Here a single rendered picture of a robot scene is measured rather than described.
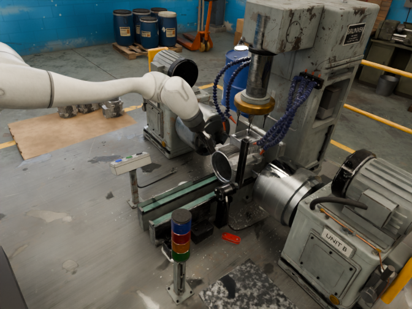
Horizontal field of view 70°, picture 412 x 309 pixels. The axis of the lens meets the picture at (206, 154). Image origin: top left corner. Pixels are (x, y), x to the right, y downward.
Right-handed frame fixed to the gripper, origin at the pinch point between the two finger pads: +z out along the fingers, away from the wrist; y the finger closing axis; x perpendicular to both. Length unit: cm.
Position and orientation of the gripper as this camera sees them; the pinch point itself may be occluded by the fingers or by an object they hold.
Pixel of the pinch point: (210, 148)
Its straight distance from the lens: 136.0
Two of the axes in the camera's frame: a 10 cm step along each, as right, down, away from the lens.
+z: 3.4, 5.5, 7.6
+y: -6.0, -4.9, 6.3
